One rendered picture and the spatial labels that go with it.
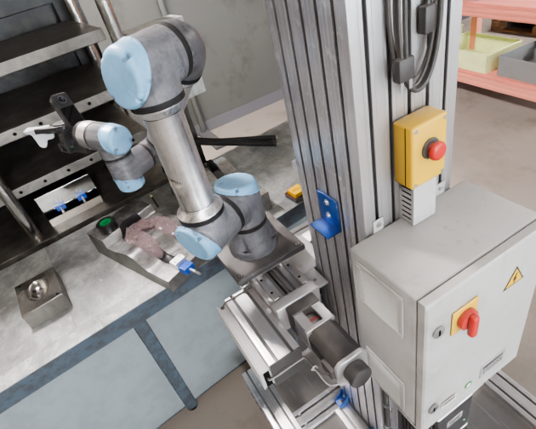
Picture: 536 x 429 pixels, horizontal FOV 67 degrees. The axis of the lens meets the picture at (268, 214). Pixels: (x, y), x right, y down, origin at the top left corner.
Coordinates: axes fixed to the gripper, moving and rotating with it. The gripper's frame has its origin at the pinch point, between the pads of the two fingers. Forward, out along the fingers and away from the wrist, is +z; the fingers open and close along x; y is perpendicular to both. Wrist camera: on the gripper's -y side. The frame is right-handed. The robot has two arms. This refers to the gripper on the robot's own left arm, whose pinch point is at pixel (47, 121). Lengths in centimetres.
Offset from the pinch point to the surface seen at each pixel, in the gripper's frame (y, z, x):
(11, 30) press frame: -20, 137, 62
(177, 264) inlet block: 56, -22, 14
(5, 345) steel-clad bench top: 71, 20, -36
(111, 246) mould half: 57, 15, 11
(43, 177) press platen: 40, 71, 19
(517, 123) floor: 104, -92, 316
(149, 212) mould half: 53, 15, 32
